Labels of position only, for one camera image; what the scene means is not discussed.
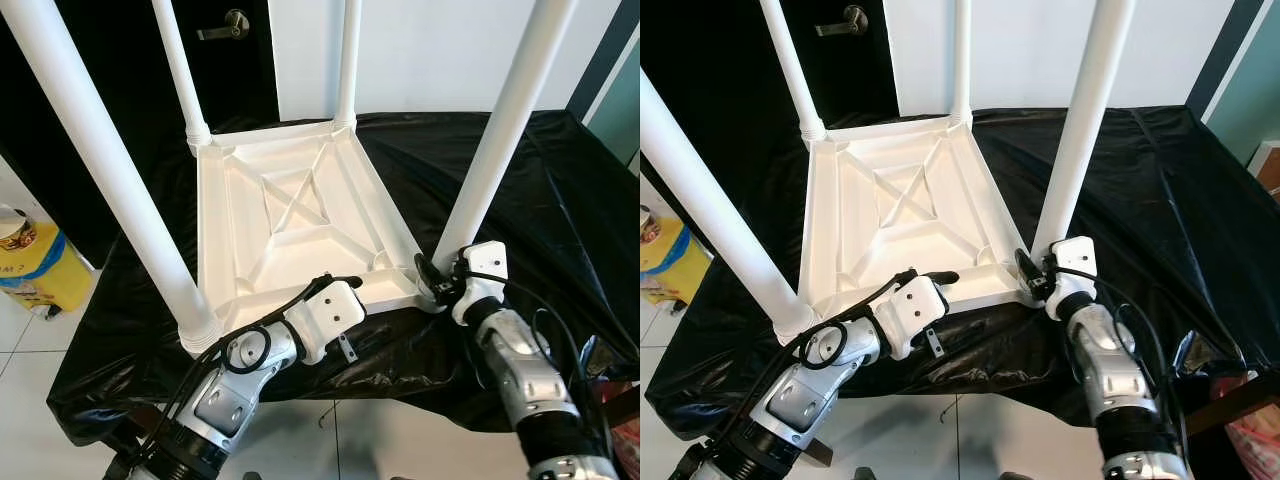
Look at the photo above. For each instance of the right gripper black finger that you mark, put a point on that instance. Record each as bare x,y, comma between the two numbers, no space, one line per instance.
431,275
1030,271

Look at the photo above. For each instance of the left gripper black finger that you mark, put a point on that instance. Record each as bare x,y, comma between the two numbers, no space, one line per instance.
350,282
940,277

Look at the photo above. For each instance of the white plastic table top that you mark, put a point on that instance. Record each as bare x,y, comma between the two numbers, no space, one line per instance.
250,230
850,225

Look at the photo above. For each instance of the white plastic table leg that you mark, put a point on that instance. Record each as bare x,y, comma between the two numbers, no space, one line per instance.
348,60
100,150
180,70
792,70
720,200
505,130
962,60
1085,120

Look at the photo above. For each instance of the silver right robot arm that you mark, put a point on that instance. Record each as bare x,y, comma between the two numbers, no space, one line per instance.
520,370
1110,370

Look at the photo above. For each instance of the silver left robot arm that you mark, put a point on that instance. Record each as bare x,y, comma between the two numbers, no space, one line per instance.
800,395
225,400

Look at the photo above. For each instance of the black plastic table cover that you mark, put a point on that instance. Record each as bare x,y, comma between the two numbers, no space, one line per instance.
560,220
1180,220

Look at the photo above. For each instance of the dark wooden table leg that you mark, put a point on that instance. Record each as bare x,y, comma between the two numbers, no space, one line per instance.
135,428
818,450
1235,402
622,405

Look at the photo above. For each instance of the black door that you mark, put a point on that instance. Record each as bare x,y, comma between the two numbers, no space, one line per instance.
240,80
860,80

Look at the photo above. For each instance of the yellow container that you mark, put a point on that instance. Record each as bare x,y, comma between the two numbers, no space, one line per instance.
675,260
45,275

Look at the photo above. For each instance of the red plastic bag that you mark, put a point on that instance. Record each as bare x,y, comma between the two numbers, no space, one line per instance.
627,440
1252,430

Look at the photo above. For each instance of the brown white cardboard box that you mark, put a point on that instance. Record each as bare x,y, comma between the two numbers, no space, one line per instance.
1268,170

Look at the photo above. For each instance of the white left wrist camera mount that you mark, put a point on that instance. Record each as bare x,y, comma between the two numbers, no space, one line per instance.
325,320
910,315

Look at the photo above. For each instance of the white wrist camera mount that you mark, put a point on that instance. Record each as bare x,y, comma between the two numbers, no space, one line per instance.
1075,258
482,262
325,320
910,315

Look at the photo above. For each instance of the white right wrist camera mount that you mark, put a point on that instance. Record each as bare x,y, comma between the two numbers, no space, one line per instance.
1075,258
482,262

